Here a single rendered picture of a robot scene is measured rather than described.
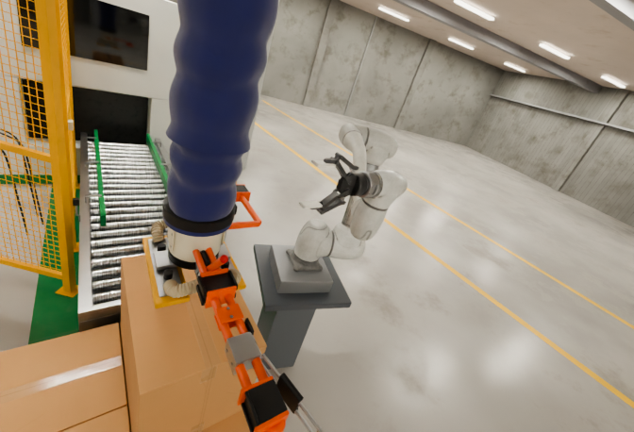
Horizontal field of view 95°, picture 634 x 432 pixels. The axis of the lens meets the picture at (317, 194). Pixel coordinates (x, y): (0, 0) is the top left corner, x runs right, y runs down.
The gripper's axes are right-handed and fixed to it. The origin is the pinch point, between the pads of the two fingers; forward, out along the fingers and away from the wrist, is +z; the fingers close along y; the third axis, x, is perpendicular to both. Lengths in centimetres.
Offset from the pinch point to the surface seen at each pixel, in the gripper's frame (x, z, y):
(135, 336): 14, 40, 64
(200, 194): 16.8, 24.9, 12.2
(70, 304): 126, 65, 158
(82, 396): 25, 55, 104
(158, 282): 18, 34, 45
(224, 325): -13.0, 24.2, 33.6
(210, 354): -1, 20, 64
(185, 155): 19.9, 29.4, 1.3
